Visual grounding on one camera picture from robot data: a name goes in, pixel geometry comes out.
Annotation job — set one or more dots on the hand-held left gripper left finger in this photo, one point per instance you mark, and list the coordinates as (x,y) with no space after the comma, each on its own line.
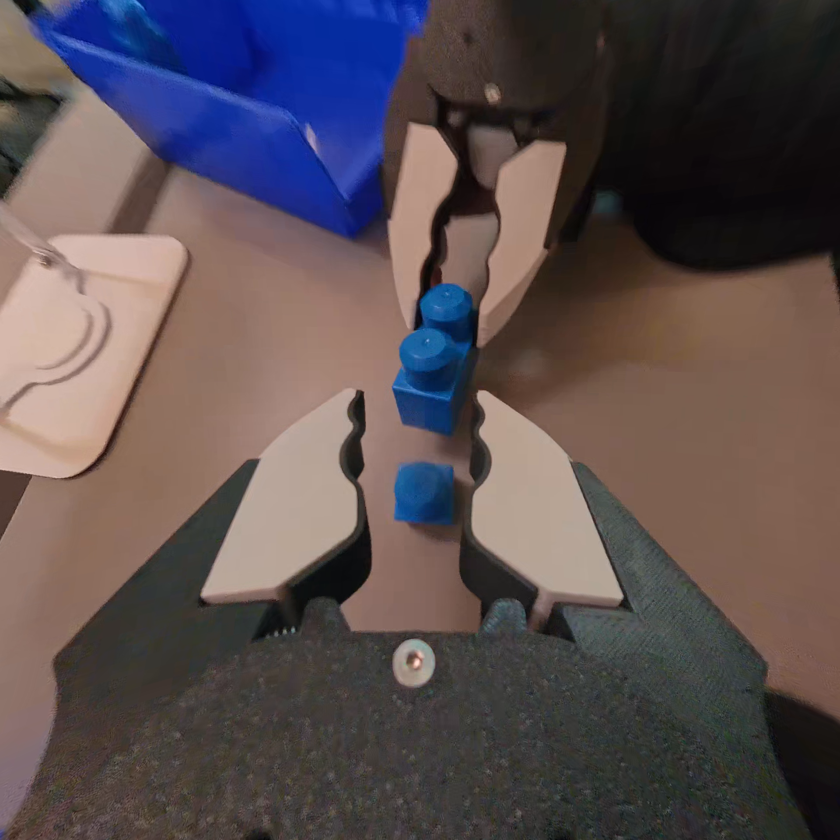
(289,518)

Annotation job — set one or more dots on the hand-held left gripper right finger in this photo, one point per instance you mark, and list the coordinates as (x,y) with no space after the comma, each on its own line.
(538,525)

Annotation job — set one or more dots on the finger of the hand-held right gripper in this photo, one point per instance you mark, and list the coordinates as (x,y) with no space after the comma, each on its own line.
(413,210)
(525,223)

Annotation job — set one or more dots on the blue two-stud mega block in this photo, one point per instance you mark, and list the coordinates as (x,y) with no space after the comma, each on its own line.
(426,400)

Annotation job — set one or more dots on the blue plastic bin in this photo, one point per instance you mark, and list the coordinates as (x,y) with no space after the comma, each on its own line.
(229,131)

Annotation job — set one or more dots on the person's right forearm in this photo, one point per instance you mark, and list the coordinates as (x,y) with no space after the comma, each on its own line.
(722,131)

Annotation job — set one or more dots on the wooden document stand white base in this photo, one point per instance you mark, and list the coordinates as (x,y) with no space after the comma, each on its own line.
(98,361)

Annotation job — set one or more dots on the black chair armrest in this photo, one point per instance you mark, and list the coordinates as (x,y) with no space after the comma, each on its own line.
(814,774)

